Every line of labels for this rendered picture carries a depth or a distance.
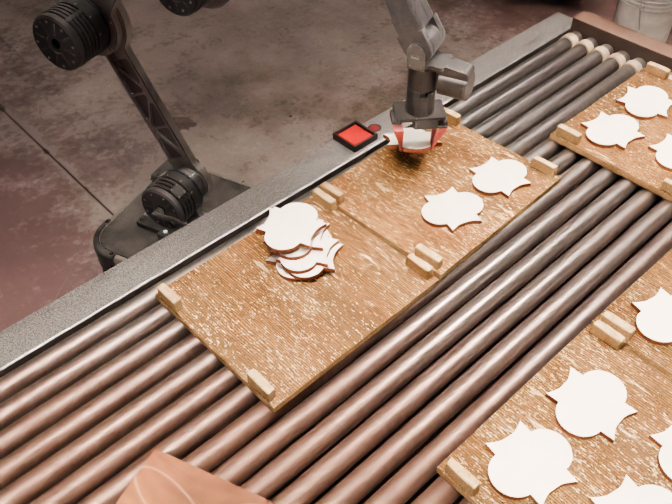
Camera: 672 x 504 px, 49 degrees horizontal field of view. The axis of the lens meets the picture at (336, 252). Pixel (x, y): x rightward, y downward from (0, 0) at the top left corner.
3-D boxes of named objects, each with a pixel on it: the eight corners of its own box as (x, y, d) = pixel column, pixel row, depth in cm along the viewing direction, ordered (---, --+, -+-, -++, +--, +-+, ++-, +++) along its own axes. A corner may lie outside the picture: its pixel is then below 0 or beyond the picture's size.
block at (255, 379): (246, 382, 124) (245, 372, 122) (255, 376, 125) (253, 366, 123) (269, 404, 121) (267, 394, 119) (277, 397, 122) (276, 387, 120)
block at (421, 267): (404, 265, 142) (405, 255, 140) (410, 260, 143) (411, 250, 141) (427, 281, 139) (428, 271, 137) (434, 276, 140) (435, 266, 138)
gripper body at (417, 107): (446, 124, 148) (450, 93, 143) (396, 127, 147) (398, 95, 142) (440, 106, 152) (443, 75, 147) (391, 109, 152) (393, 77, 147)
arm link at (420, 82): (416, 48, 143) (404, 62, 140) (449, 57, 141) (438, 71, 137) (413, 79, 148) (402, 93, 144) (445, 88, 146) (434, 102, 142)
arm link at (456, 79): (425, 18, 139) (407, 42, 134) (483, 31, 135) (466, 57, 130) (423, 70, 148) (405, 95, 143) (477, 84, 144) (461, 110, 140)
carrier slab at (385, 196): (315, 196, 159) (315, 191, 158) (437, 117, 179) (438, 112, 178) (440, 280, 142) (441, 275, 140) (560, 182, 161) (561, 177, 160)
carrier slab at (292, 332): (155, 298, 139) (154, 292, 138) (315, 198, 159) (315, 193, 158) (274, 413, 121) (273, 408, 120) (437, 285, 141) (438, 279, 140)
